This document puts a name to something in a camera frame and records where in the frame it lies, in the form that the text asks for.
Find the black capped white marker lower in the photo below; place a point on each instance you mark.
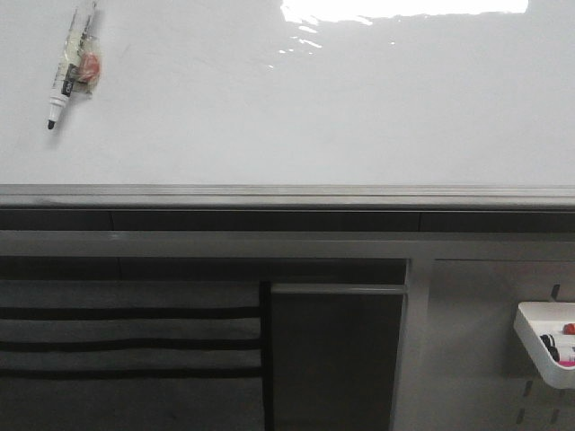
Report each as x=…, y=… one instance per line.
x=562, y=353

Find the grey slatted rack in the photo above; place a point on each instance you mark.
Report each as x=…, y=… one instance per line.
x=104, y=355

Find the white black-tipped whiteboard marker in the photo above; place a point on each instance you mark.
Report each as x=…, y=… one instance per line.
x=80, y=65

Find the red capped marker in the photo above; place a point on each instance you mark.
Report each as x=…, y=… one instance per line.
x=569, y=329

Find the white plastic marker tray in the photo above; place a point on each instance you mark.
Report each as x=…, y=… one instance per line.
x=534, y=319

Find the black capped white marker upper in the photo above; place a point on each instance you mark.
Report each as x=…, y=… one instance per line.
x=558, y=340

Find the dark grey panel board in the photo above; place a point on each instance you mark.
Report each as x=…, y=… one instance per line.
x=334, y=357

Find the grey pegboard panel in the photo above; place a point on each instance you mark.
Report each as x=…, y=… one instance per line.
x=475, y=372

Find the black capped white marker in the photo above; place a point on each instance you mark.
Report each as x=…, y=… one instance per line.
x=562, y=353
x=558, y=340

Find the white whiteboard with metal frame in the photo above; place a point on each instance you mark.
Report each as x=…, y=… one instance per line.
x=295, y=103

